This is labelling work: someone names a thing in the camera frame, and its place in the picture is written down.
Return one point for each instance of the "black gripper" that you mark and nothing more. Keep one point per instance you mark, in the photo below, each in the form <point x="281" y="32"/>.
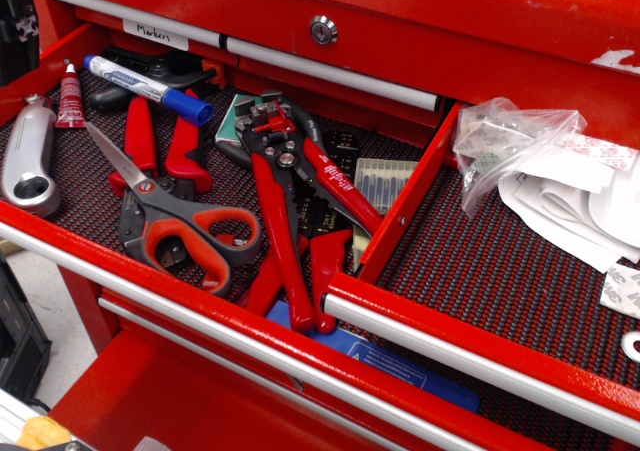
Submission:
<point x="20" y="46"/>

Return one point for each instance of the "blue and white marker pen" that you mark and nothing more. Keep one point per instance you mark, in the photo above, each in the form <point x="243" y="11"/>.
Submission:
<point x="192" y="109"/>

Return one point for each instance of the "red left open drawer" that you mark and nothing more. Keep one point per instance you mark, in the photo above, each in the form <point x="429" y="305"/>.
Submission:
<point x="279" y="278"/>

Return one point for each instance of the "red open drawer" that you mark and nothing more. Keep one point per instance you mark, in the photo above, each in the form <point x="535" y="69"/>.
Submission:
<point x="500" y="310"/>
<point x="279" y="278"/>

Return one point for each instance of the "silver drawer lock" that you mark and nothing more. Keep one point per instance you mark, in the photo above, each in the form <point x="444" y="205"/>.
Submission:
<point x="323" y="30"/>

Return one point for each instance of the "red right open drawer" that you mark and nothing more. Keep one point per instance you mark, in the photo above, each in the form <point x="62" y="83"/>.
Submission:
<point x="500" y="310"/>

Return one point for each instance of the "red threadlocker tube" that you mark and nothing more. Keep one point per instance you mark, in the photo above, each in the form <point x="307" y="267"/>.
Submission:
<point x="71" y="113"/>

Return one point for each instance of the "white Markers label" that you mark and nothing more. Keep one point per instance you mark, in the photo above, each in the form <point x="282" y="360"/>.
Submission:
<point x="155" y="34"/>

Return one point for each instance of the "silver utility knife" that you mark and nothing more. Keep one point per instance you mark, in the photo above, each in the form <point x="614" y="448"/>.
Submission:
<point x="25" y="181"/>

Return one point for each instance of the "black and orange clamp tool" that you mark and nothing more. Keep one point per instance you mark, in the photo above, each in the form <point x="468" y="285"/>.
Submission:
<point x="180" y="70"/>

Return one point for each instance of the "green and white small box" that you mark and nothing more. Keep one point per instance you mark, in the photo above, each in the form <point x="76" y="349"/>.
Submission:
<point x="226" y="132"/>

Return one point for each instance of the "red and grey scissors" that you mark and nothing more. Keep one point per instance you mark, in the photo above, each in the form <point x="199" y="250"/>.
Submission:
<point x="168" y="216"/>

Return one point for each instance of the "black box on floor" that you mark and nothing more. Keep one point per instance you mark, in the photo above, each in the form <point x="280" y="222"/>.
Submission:
<point x="25" y="348"/>

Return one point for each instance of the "red tool chest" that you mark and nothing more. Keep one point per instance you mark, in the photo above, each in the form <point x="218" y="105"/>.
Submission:
<point x="417" y="55"/>

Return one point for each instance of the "clear case of small bits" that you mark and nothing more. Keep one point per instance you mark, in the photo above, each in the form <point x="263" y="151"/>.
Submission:
<point x="381" y="181"/>

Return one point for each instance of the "yellow sponge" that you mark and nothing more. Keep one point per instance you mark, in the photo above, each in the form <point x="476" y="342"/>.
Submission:
<point x="41" y="432"/>

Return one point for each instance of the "clear plastic bag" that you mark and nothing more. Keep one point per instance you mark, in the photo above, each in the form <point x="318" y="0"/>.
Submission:
<point x="496" y="138"/>

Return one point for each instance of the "blue plastic package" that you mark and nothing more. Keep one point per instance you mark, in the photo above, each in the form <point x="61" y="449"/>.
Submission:
<point x="374" y="355"/>

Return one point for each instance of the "white folded papers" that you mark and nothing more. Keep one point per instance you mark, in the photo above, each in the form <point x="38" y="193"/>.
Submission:
<point x="580" y="197"/>

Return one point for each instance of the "white 3M adhesive strip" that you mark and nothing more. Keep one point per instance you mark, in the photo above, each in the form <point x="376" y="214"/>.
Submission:
<point x="620" y="290"/>

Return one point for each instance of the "silver metal washer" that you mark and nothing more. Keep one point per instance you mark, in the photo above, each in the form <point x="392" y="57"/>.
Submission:
<point x="630" y="345"/>

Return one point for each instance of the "red handled pliers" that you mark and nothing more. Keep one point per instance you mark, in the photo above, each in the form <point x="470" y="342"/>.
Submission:
<point x="185" y="177"/>

